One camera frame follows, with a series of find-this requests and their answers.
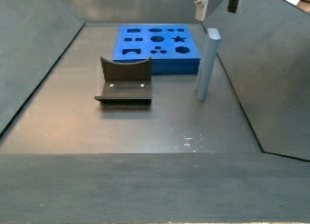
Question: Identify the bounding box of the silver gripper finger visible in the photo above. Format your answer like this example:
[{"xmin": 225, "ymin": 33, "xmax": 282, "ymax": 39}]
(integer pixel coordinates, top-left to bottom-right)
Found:
[
  {"xmin": 227, "ymin": 0, "xmax": 239, "ymax": 14},
  {"xmin": 194, "ymin": 0, "xmax": 210, "ymax": 21}
]

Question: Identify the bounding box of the light blue square-circle peg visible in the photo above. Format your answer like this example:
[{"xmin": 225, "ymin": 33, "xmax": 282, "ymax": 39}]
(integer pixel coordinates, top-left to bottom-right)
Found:
[{"xmin": 196, "ymin": 28, "xmax": 221, "ymax": 101}]

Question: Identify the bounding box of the black curved fixture stand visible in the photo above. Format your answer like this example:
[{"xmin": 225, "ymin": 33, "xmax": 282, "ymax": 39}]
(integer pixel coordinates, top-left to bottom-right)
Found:
[{"xmin": 95, "ymin": 57, "xmax": 152, "ymax": 105}]

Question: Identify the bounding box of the blue foam shape-sorter block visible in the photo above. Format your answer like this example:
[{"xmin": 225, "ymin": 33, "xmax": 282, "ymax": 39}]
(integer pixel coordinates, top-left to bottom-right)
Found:
[{"xmin": 112, "ymin": 24, "xmax": 200, "ymax": 75}]

